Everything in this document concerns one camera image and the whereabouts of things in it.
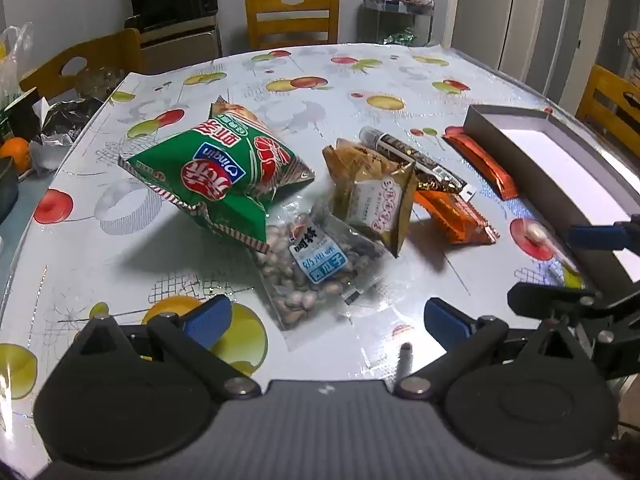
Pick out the white lollipop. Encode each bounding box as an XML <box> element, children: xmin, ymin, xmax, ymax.
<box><xmin>520</xmin><ymin>220</ymin><xmax>583</xmax><ymax>281</ymax></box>

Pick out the wooden chair with oval cutout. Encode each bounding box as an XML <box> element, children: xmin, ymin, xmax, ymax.
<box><xmin>245</xmin><ymin>0</ymin><xmax>341</xmax><ymax>52</ymax></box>

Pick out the white door with frame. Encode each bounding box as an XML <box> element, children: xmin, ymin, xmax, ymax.
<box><xmin>510</xmin><ymin>0</ymin><xmax>558</xmax><ymax>81</ymax></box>
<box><xmin>450</xmin><ymin>0</ymin><xmax>516</xmax><ymax>48</ymax></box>

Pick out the tan pastry packet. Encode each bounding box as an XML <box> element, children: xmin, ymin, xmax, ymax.
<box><xmin>322</xmin><ymin>139</ymin><xmax>418</xmax><ymax>258</ymax></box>

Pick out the orange fruit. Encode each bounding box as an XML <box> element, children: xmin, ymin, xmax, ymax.
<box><xmin>0</xmin><ymin>137</ymin><xmax>32</xmax><ymax>173</ymax></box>

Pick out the black plastic bag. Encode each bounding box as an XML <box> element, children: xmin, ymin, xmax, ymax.
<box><xmin>40</xmin><ymin>97</ymin><xmax>103</xmax><ymax>143</ymax></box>

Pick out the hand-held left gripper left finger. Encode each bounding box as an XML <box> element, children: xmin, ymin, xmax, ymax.
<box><xmin>75</xmin><ymin>296</ymin><xmax>262</xmax><ymax>401</ymax></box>

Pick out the wooden chair with arched cutout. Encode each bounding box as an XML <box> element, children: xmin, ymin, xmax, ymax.
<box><xmin>575</xmin><ymin>64</ymin><xmax>640</xmax><ymax>158</ymax></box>

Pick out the grey cardboard box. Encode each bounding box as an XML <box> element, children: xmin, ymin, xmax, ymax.
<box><xmin>462</xmin><ymin>104</ymin><xmax>640</xmax><ymax>281</ymax></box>

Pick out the white plastic bag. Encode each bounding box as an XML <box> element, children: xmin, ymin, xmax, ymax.
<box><xmin>0</xmin><ymin>22</ymin><xmax>36</xmax><ymax>106</ymax></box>

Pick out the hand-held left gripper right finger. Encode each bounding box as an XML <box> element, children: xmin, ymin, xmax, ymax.
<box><xmin>395</xmin><ymin>297</ymin><xmax>591</xmax><ymax>401</ymax></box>

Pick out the fruit print tablecloth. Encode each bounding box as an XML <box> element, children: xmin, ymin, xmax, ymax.
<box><xmin>0</xmin><ymin>42</ymin><xmax>640</xmax><ymax>441</ymax></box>

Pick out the brown stick snack packet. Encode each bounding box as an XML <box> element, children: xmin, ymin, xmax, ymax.
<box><xmin>359</xmin><ymin>126</ymin><xmax>477</xmax><ymax>201</ymax></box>

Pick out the orange wafer packet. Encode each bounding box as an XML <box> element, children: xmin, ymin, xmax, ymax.
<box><xmin>412</xmin><ymin>187</ymin><xmax>501</xmax><ymax>246</ymax></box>

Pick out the dark cardboard box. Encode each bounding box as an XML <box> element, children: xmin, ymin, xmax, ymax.
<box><xmin>0</xmin><ymin>87</ymin><xmax>43</xmax><ymax>141</ymax></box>

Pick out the wooden chair with round cutout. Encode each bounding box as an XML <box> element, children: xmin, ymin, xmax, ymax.
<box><xmin>19</xmin><ymin>28</ymin><xmax>143</xmax><ymax>101</ymax></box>

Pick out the green chip bag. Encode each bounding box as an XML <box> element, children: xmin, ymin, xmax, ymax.
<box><xmin>118</xmin><ymin>101</ymin><xmax>317</xmax><ymax>254</ymax></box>

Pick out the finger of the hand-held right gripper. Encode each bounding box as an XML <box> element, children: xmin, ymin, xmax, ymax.
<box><xmin>506</xmin><ymin>281</ymin><xmax>640</xmax><ymax>327</ymax></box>
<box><xmin>565</xmin><ymin>214</ymin><xmax>640</xmax><ymax>257</ymax></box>

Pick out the black container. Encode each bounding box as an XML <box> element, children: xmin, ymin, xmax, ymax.
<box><xmin>0</xmin><ymin>157</ymin><xmax>21</xmax><ymax>223</ymax></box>

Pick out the metal utility cart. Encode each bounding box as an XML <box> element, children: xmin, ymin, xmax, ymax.
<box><xmin>362</xmin><ymin>0</ymin><xmax>436</xmax><ymax>47</ymax></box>

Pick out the long orange snack bar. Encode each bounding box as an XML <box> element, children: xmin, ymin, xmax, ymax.
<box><xmin>442</xmin><ymin>126</ymin><xmax>521</xmax><ymax>201</ymax></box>

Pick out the black water dispenser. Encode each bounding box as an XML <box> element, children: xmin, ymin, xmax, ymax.
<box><xmin>125</xmin><ymin>0</ymin><xmax>223</xmax><ymax>75</ymax></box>

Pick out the clear sunflower seed packet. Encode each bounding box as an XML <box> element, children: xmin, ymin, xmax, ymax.
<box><xmin>250</xmin><ymin>205</ymin><xmax>396</xmax><ymax>332</ymax></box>

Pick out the clear crumpled plastic bag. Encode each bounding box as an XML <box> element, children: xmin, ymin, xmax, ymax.
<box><xmin>75</xmin><ymin>66</ymin><xmax>126</xmax><ymax>102</ymax></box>

